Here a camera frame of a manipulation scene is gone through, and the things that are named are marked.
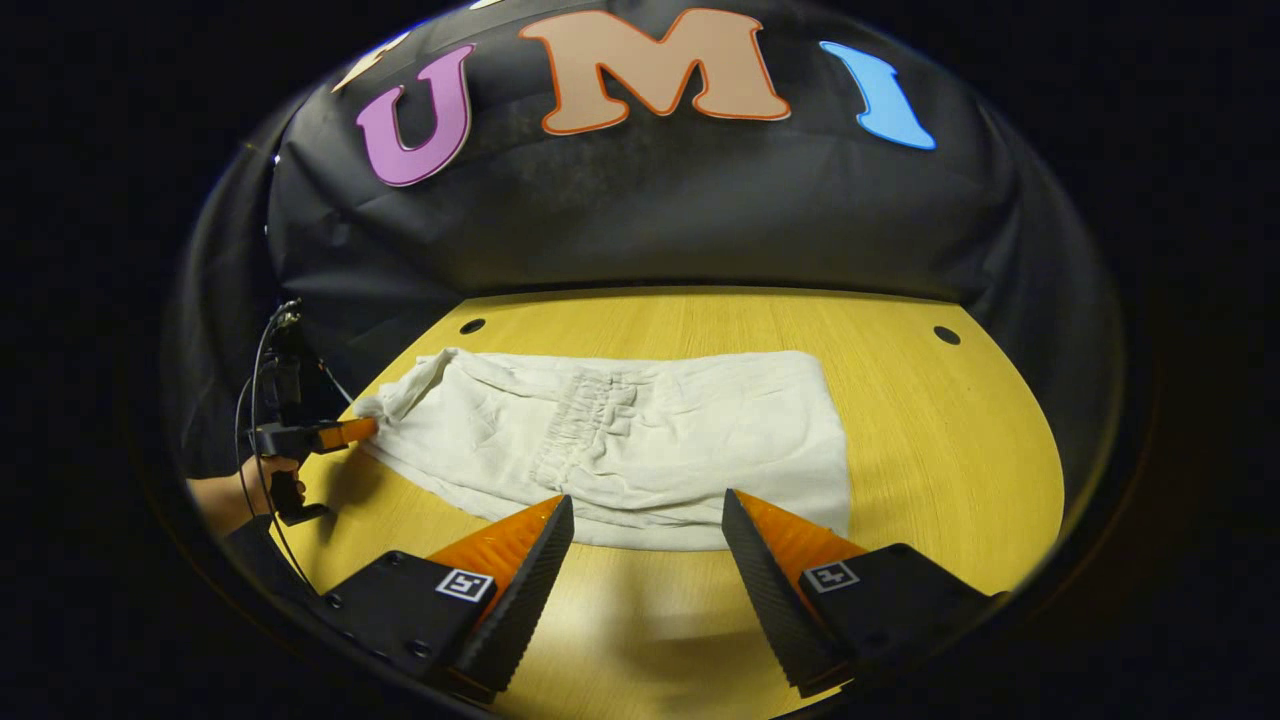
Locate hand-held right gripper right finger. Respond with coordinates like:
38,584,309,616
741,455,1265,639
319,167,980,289
722,488,1006,698

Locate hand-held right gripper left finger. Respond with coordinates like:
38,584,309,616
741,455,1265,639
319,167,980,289
320,493,576,701

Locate white jeans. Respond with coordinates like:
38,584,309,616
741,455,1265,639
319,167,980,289
352,347,853,553

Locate black backdrop cloth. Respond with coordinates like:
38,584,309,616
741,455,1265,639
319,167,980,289
165,0,1126,481

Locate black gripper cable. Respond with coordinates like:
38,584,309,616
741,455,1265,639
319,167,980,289
235,298,323,593

